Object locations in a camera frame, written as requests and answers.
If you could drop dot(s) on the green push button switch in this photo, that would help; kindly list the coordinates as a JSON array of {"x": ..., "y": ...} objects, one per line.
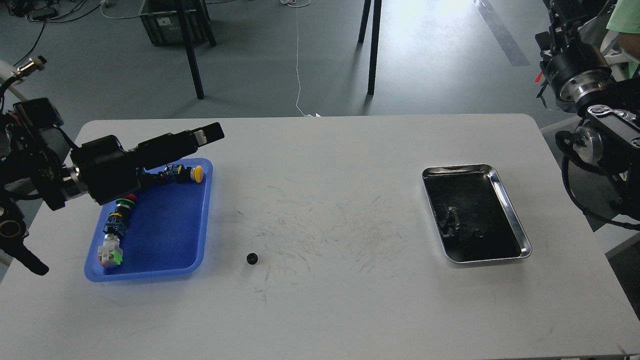
[{"x": 118, "y": 221}]

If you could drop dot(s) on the red push button switch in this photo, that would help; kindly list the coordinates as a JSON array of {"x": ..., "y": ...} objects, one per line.
[{"x": 131, "y": 197}]

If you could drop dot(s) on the black table leg left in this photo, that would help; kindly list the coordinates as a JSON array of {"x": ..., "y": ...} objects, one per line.
[{"x": 202, "y": 20}]

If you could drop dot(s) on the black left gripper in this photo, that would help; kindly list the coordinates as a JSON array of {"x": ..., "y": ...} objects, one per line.
[{"x": 106, "y": 171}]

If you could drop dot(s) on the dark plastic crate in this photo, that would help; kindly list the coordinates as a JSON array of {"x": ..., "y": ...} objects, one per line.
[{"x": 160, "y": 20}]

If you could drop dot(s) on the blue plastic tray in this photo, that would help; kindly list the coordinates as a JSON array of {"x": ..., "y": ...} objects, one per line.
[{"x": 167, "y": 229}]

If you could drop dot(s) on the green illuminated square switch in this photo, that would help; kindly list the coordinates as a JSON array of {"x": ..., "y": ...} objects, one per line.
[{"x": 110, "y": 253}]

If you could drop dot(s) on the yellow push button switch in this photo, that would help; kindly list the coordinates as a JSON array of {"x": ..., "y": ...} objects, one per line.
[{"x": 180, "y": 173}]

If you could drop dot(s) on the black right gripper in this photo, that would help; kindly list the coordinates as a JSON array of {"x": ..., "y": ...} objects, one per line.
[{"x": 578, "y": 75}]

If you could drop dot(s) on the steel tray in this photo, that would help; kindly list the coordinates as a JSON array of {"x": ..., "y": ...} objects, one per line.
[{"x": 474, "y": 216}]

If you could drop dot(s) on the small black gear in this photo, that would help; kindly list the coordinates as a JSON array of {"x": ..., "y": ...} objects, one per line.
[{"x": 252, "y": 258}]

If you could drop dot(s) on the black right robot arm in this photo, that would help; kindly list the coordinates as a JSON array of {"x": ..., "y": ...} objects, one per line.
[{"x": 606, "y": 142}]

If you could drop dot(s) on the black table legs middle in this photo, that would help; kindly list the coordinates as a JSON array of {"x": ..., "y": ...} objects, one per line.
[{"x": 376, "y": 7}]

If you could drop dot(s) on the person in green shirt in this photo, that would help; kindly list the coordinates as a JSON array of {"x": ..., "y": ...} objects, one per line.
[{"x": 625, "y": 19}]

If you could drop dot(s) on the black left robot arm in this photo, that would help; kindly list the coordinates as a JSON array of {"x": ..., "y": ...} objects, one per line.
[{"x": 42, "y": 162}]

